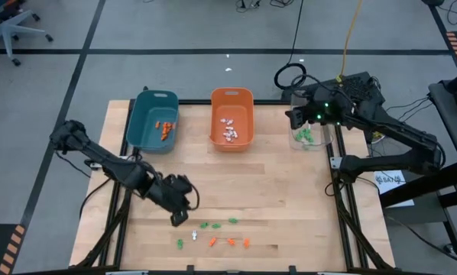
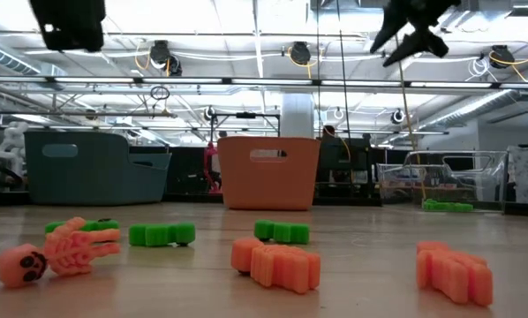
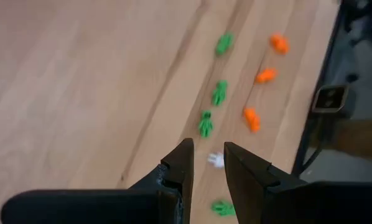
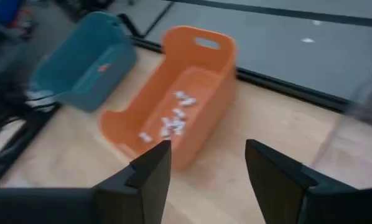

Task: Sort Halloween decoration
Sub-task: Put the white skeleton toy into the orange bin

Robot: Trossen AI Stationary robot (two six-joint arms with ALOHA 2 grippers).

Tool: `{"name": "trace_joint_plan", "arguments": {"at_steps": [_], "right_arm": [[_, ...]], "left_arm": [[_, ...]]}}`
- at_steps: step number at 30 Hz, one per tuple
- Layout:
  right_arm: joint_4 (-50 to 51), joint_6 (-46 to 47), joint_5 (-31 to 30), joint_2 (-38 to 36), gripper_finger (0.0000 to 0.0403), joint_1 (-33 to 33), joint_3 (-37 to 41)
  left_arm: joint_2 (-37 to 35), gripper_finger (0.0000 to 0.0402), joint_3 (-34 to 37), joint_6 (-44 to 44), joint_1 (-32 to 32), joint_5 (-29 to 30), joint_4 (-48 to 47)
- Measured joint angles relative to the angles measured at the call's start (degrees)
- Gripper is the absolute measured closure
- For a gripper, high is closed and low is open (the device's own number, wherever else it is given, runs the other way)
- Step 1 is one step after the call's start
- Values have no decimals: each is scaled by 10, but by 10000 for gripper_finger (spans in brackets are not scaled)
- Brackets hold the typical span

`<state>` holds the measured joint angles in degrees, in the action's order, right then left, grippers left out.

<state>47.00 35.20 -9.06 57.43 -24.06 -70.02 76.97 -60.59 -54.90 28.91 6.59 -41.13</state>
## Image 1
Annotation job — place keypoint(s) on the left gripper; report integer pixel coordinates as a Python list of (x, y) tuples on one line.
[(169, 193)]

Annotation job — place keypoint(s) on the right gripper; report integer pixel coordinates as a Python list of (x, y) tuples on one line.
[(326, 105)]

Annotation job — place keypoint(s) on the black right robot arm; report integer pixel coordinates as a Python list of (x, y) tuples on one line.
[(396, 131)]

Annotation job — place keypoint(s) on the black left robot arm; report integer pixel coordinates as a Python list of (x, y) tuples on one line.
[(110, 164)]

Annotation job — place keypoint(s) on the clear plastic bin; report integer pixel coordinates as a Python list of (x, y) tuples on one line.
[(324, 137)]

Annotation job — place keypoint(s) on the orange plastic bin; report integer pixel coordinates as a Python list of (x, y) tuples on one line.
[(244, 110)]

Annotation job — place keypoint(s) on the black computer case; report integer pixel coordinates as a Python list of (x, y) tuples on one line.
[(362, 86)]

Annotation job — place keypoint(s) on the teal plastic bin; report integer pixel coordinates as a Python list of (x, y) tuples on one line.
[(148, 114)]

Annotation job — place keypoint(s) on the long silver bar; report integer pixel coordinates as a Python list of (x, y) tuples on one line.
[(127, 273), (331, 273)]

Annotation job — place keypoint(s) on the white printed paper sheet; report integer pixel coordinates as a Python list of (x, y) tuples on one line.
[(394, 191)]

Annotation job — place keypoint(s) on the black side desk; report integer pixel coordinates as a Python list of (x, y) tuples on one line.
[(454, 126)]

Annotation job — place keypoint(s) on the grey-legged office chair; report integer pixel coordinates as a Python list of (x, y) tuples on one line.
[(8, 26)]

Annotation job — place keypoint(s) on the small silver bracket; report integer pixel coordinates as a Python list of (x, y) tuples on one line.
[(95, 165), (335, 163)]

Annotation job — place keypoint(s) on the black edge bracket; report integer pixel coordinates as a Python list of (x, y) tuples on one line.
[(292, 269), (190, 269)]

